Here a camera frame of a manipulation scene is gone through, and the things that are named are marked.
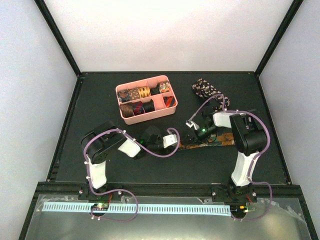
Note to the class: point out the clear acrylic sheet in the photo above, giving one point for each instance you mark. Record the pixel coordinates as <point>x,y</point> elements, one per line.
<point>277,219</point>

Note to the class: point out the light blue slotted strip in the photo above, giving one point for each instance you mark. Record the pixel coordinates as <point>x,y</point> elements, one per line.
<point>141,208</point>

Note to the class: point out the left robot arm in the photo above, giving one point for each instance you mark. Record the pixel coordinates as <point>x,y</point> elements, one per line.
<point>107,141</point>

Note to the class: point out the black floral tie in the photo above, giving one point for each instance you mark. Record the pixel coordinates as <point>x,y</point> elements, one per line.
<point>205,90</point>

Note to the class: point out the black aluminium mounting rail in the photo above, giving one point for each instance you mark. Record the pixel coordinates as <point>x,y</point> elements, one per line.
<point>218,192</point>

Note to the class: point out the white red floral rolled tie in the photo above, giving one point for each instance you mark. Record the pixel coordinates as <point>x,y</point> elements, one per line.
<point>164,87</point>

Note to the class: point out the pink divided organizer box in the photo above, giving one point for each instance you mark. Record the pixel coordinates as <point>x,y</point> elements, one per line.
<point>158,98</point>

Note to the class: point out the brown paisley rolled tie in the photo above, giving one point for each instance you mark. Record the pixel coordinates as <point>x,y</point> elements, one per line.
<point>134,94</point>

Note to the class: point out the yellow black rolled tie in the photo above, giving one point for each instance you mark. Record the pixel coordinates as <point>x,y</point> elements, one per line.
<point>144,92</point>

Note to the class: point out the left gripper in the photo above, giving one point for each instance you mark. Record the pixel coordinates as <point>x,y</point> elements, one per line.
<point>167,151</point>

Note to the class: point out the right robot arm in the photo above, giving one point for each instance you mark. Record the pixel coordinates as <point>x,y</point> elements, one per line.
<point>251,138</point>

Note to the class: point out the right black frame post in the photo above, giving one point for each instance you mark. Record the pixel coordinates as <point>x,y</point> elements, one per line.
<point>285,23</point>

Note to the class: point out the red navy rolled tie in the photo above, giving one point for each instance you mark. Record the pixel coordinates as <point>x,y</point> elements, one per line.
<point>138,108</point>

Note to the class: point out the red striped rolled tie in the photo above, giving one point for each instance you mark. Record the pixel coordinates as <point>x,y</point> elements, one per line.
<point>169,101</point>

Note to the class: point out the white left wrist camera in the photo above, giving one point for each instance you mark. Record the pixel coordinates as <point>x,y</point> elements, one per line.
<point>170,140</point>

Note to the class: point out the black frame post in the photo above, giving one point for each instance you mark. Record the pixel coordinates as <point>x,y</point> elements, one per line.
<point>44,10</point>
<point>285,23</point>

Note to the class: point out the left black frame post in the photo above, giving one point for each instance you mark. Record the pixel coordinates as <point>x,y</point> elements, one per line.
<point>44,10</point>

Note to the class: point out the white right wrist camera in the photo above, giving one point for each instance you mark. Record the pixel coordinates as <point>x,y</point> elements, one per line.
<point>192,124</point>

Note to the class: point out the blue floral rolled tie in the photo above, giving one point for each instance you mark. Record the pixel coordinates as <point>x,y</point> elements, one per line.
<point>123,96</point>

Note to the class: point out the brown green patterned tie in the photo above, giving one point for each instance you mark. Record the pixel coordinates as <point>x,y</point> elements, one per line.
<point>214,140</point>

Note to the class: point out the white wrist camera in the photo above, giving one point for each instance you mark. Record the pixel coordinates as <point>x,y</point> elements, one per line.
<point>192,124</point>
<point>170,140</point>

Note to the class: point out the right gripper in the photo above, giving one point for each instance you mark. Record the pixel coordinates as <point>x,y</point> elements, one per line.
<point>198,138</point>

